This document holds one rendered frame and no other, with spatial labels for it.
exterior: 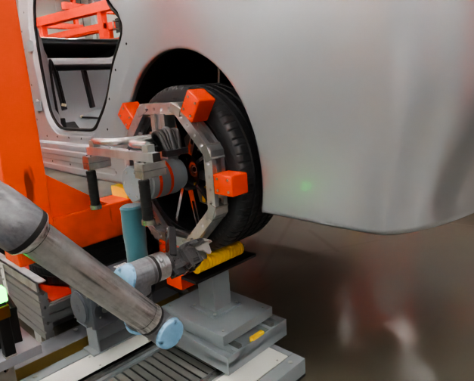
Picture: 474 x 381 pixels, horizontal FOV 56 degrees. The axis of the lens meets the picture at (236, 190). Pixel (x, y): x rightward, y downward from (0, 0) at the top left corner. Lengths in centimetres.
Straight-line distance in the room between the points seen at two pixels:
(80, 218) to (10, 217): 101
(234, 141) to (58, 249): 70
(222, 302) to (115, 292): 86
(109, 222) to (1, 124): 61
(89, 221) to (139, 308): 88
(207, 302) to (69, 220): 68
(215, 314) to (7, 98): 117
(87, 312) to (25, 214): 96
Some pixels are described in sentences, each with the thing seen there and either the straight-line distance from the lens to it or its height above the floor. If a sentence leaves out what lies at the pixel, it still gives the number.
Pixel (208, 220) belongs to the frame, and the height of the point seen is 71.
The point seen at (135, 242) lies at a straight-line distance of 177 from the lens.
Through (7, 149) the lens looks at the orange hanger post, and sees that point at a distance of 188.
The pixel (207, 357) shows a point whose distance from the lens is 189.
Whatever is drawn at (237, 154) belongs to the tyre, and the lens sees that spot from 151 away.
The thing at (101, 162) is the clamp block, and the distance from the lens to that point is 171.
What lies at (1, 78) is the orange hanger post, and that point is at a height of 125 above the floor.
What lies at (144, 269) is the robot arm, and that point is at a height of 65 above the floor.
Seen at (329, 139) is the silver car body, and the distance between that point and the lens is 128.
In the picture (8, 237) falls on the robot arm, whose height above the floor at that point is 89.
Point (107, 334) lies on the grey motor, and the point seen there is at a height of 10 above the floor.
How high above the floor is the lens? 117
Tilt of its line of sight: 14 degrees down
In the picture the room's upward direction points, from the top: 4 degrees counter-clockwise
